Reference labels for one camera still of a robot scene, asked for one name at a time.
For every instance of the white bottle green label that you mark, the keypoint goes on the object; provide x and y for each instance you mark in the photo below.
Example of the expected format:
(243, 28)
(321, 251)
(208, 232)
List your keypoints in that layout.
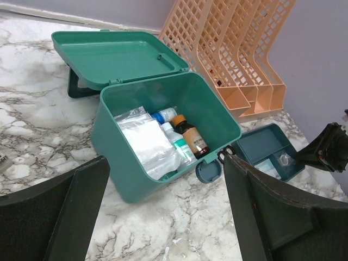
(187, 156)

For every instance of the white bottle blue label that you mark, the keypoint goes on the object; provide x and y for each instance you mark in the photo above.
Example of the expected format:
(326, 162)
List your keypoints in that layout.
(165, 115)

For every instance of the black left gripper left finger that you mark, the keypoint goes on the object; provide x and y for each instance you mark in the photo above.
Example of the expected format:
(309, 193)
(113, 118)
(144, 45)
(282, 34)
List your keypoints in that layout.
(55, 219)

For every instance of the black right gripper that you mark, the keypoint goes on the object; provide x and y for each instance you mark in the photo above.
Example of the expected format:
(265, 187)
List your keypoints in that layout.
(328, 150)

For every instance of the amber bottle orange label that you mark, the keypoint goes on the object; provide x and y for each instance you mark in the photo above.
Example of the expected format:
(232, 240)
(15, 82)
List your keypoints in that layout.
(191, 135)

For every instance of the dark teal divided tray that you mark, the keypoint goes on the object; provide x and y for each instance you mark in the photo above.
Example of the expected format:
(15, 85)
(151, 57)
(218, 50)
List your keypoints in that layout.
(262, 143)

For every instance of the orange plastic file organizer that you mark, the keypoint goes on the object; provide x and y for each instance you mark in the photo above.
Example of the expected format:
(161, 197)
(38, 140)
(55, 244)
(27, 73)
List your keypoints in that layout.
(228, 43)

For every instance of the tape roll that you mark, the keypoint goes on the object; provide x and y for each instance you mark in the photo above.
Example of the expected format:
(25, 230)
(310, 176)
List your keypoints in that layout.
(284, 159)

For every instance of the light blue mask packet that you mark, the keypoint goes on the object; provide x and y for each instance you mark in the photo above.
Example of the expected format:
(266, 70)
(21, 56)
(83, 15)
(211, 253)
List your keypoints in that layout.
(268, 168)

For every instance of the green plastic medicine box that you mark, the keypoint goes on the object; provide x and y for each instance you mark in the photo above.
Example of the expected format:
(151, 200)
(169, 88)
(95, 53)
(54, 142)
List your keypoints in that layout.
(132, 69)

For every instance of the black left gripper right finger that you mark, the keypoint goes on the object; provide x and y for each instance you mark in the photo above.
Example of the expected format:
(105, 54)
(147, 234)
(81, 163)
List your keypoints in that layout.
(277, 221)

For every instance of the white gauze pad packet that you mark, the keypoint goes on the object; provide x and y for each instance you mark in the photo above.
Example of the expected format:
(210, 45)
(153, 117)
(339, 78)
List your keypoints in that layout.
(149, 142)

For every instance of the black handled scissors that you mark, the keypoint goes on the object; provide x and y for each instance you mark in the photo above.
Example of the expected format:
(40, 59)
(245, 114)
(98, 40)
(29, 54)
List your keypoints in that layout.
(226, 151)

